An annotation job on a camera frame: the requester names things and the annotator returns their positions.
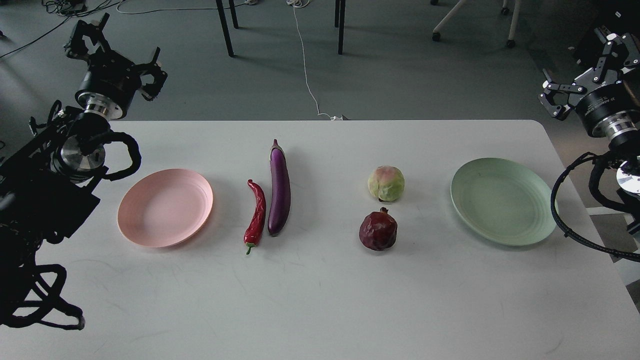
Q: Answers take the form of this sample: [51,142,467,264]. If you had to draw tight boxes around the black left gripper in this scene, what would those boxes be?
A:
[64,13,169,120]

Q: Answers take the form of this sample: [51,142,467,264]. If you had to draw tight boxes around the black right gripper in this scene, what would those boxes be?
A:
[538,28,640,138]

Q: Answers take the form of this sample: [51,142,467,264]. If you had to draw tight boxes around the red chili pepper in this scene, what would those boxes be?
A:
[243,178,266,255]

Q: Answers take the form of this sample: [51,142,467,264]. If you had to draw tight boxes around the purple eggplant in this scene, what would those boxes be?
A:
[267,139,291,236]

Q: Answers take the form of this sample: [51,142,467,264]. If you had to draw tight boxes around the green pink peach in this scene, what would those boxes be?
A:
[366,165,405,202]

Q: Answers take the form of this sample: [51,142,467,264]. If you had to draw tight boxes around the red pomegranate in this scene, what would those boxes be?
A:
[358,207,398,251]

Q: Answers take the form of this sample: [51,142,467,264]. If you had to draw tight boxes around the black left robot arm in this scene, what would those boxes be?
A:
[0,13,168,331]

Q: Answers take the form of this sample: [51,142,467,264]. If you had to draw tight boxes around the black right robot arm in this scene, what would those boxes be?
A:
[538,28,640,263]

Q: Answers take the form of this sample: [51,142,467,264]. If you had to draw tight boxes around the black equipment case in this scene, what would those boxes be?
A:
[573,0,640,68]

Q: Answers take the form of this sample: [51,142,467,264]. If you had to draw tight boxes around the white chair base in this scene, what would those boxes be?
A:
[430,0,524,49]

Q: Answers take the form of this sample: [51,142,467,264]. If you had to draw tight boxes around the black table leg left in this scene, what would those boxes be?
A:
[215,0,239,58]

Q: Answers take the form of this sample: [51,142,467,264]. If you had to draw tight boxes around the black table leg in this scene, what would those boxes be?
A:
[334,0,346,55]
[215,0,239,58]

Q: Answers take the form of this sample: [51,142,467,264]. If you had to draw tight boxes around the pink plate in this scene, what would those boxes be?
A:
[116,168,215,248]

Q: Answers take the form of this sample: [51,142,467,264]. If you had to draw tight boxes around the green plate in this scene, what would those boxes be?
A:
[449,157,557,248]

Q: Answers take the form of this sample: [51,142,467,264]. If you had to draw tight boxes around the black table leg right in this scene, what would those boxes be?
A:
[334,0,346,55]

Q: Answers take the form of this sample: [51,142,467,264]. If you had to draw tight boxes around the black floor cables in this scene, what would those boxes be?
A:
[0,0,126,60]

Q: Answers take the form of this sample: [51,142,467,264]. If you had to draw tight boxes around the white floor cable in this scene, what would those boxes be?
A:
[286,0,349,121]

